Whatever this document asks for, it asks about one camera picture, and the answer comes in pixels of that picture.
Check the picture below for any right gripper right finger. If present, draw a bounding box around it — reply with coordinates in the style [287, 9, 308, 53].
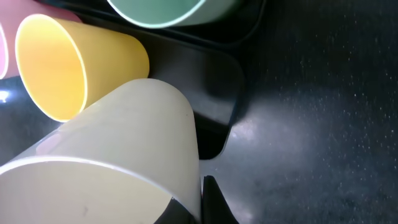
[201, 175, 240, 224]

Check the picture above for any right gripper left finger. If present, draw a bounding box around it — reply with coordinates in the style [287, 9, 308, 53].
[154, 197, 200, 224]

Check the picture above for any white cup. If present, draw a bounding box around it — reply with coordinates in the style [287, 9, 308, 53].
[0, 78, 203, 224]

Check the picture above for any yellow cup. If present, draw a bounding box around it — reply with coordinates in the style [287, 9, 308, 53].
[14, 14, 150, 123]

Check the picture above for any pink cup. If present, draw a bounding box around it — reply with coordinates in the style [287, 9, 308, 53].
[0, 0, 81, 80]

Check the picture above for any black tray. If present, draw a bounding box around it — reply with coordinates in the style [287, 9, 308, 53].
[37, 0, 268, 161]

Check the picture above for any green cup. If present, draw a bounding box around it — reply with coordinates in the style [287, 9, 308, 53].
[107, 0, 243, 29]

